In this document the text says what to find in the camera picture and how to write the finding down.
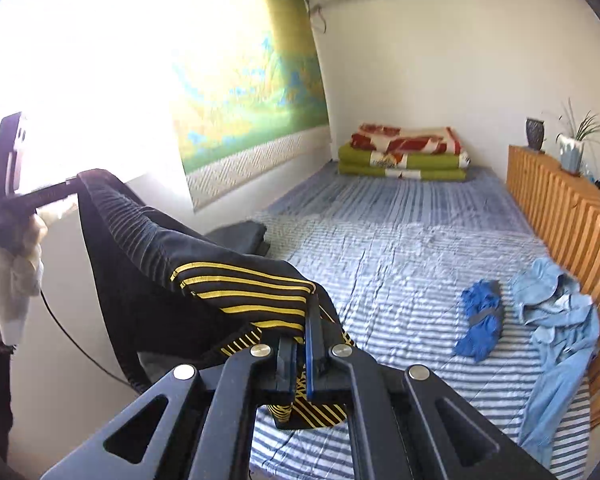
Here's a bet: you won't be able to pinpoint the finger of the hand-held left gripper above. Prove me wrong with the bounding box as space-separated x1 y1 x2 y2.
27 175 84 214

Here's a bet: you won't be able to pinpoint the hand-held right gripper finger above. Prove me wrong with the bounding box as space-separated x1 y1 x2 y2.
40 337 306 480
304 302 556 480

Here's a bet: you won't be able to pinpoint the black pants with yellow stripes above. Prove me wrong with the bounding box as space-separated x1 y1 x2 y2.
76 169 353 431

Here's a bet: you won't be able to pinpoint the person's left forearm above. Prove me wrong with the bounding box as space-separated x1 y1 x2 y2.
0 240 44 347

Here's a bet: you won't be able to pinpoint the person's left hand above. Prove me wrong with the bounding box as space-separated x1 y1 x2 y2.
9 210 49 275

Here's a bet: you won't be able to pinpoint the white grey striped quilt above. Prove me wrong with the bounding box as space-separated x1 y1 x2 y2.
250 210 597 480

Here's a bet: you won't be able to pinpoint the dark grey folded cloth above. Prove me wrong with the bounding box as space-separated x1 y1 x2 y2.
204 220 272 261

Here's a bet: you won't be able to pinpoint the blue crumpled cloth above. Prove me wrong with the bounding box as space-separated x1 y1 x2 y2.
454 280 505 365

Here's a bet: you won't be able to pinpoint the blue plaid bed sheet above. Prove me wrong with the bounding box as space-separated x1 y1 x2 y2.
262 166 508 228

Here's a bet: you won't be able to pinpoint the red patterned folded blanket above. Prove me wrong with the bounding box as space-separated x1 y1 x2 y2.
351 123 470 157

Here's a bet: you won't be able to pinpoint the light blue denim garment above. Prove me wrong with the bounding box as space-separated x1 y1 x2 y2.
510 257 600 468

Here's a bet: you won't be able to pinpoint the dark ceramic vase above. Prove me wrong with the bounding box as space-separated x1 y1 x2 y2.
525 117 546 152

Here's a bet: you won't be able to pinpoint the potted plant in pale pot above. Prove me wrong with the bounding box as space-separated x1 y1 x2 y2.
542 97 600 176

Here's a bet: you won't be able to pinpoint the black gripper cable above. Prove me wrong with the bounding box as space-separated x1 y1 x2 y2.
39 287 137 392

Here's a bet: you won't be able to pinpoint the landscape wall poster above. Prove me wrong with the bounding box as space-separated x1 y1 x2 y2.
170 0 331 211

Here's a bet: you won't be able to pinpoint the wooden slatted bed rail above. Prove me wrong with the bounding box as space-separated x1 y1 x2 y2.
506 144 600 431

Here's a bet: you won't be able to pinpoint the hanging thin wire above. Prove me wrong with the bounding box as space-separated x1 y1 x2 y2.
307 0 329 34

